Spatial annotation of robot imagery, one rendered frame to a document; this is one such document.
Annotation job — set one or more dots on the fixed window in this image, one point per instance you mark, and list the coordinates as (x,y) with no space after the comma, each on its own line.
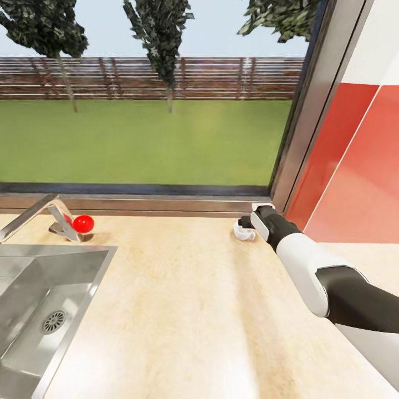
(166,108)

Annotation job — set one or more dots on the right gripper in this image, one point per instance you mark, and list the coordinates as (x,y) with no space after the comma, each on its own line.
(245,222)

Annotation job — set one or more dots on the countertop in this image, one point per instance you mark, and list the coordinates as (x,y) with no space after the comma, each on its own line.
(379,263)
(186,310)

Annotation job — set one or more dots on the coffee cup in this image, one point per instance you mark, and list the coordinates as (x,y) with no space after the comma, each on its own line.
(242,233)

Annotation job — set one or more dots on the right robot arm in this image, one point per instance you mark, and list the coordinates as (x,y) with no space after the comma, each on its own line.
(331,287)

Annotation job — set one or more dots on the drop in sink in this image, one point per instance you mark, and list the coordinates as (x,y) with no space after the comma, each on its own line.
(37,284)

